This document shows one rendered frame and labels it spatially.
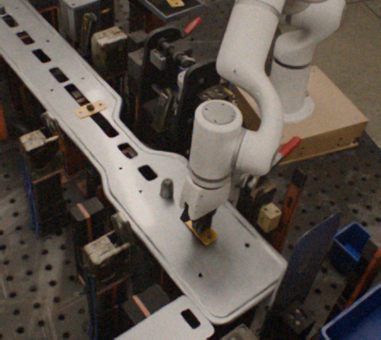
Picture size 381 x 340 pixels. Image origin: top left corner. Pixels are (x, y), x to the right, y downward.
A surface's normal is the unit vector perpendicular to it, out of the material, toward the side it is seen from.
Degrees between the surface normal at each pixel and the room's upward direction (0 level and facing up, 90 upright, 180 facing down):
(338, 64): 0
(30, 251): 0
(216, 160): 90
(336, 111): 4
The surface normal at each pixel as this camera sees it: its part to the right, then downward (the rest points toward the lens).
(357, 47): 0.08, -0.69
